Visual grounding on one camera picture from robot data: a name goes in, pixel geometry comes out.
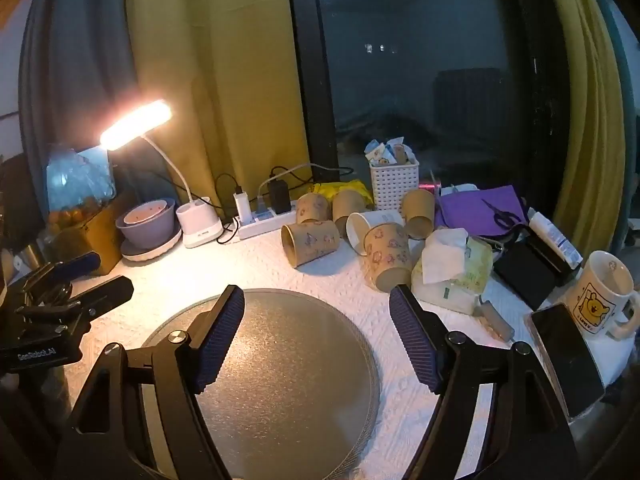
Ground yellow rubber gloves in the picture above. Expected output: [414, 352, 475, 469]
[311, 180, 376, 206]

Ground white power strip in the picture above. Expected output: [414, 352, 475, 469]
[235, 206, 298, 241]

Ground soft tissue pack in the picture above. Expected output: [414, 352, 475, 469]
[411, 227, 495, 315]

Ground white cartoon mug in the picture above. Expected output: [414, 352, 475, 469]
[570, 250, 640, 342]

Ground small packets in basket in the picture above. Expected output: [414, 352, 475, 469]
[364, 136, 416, 167]

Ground black smartphone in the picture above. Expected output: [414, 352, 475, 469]
[530, 302, 606, 420]

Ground purple bowl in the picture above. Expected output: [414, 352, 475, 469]
[115, 197, 177, 250]

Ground blue plastic bag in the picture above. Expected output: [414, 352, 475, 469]
[46, 145, 117, 211]

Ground brown printed paper cup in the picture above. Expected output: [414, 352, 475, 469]
[280, 219, 342, 268]
[332, 189, 368, 236]
[296, 193, 333, 225]
[401, 189, 437, 239]
[362, 224, 415, 293]

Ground black charger cable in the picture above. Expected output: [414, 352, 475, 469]
[214, 162, 341, 245]

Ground grey curtain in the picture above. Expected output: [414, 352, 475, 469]
[17, 0, 136, 201]

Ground black case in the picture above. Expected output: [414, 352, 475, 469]
[492, 225, 576, 311]

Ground white round plate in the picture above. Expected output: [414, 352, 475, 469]
[120, 227, 182, 262]

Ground grey usb hub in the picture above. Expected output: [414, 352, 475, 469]
[472, 300, 516, 342]

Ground yellow curtain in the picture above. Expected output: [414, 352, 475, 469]
[125, 0, 311, 211]
[540, 0, 626, 261]

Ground white charger plug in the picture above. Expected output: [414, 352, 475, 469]
[234, 191, 255, 223]

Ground brown cardboard box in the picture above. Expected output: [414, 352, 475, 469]
[47, 195, 136, 276]

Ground black scissors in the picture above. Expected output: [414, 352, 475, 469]
[481, 199, 526, 228]

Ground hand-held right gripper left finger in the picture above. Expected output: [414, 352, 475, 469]
[52, 285, 246, 480]

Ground white plastic basket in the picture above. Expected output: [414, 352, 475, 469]
[369, 157, 420, 211]

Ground white paper cup lying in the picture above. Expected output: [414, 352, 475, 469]
[346, 210, 405, 256]

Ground purple cloth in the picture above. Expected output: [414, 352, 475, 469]
[435, 185, 531, 238]

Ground pink inner bowl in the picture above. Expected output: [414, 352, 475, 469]
[124, 201, 168, 226]

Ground black window frame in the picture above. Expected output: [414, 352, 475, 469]
[285, 0, 341, 171]

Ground white textured table cover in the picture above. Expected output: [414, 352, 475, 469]
[65, 220, 621, 480]

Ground black charger plug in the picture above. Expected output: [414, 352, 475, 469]
[267, 177, 292, 215]

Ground white cream tube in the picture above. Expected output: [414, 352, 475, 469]
[527, 210, 585, 268]

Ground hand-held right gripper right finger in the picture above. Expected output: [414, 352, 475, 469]
[389, 286, 583, 480]

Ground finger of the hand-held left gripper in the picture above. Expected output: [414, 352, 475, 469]
[10, 251, 101, 306]
[30, 275, 135, 328]

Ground white desk lamp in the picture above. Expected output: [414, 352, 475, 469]
[99, 99, 225, 249]

